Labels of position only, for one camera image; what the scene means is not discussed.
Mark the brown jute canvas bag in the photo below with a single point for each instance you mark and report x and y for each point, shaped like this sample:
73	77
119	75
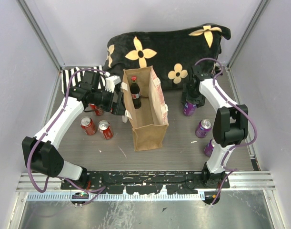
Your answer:
149	122

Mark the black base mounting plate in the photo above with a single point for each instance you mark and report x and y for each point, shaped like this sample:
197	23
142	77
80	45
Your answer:
151	182

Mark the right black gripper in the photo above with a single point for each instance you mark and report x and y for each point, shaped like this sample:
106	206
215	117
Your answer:
199	100

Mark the purple grape can front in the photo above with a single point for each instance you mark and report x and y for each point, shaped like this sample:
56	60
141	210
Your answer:
209	148

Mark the black white striped cloth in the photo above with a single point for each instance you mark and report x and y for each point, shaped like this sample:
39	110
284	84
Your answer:
67	74

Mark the red cola can back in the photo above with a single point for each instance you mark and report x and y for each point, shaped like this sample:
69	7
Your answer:
96	109

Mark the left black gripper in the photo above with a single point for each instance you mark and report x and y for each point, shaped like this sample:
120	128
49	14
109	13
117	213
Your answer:
116	109

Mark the red cola can right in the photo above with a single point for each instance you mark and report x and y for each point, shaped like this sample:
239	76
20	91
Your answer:
104	128

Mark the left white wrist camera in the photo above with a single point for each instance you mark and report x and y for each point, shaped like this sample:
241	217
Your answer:
111	82

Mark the purple grape can middle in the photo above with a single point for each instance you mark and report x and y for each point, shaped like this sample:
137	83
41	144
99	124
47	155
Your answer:
203	128

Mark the aluminium rail frame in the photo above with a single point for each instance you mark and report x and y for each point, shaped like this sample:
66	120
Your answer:
58	190

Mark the glass cola bottle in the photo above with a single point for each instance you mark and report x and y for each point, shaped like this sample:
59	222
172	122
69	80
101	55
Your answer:
135	93

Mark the red cola can left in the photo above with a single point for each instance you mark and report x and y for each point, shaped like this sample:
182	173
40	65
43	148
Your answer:
88	125

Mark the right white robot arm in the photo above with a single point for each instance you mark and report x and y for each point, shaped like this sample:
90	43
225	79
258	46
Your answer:
230	126

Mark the purple grape can back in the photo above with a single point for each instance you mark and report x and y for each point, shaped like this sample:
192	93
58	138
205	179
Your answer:
189	108

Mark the purple grape can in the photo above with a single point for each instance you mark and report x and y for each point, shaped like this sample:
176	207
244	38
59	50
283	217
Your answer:
209	148
203	128
189	108

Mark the black flower-pattern pillow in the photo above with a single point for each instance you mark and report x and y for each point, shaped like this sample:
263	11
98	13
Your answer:
170	53

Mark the red cola can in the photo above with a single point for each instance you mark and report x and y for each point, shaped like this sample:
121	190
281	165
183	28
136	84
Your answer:
96	109
88	125
104	128

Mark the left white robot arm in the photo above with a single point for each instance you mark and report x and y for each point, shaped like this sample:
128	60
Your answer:
83	87

